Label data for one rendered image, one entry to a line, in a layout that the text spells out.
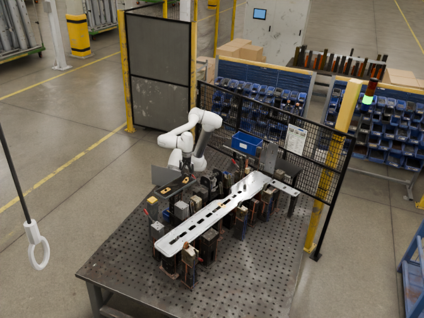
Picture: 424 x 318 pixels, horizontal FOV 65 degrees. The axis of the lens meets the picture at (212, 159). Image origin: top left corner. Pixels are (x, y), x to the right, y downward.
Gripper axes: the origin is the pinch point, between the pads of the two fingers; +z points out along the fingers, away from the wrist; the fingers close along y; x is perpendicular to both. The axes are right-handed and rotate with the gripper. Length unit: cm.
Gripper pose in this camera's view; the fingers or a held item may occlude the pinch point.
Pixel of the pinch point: (186, 175)
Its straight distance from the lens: 290.6
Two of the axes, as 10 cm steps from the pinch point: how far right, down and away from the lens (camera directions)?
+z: -0.6, 8.4, 5.4
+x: 3.8, -4.8, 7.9
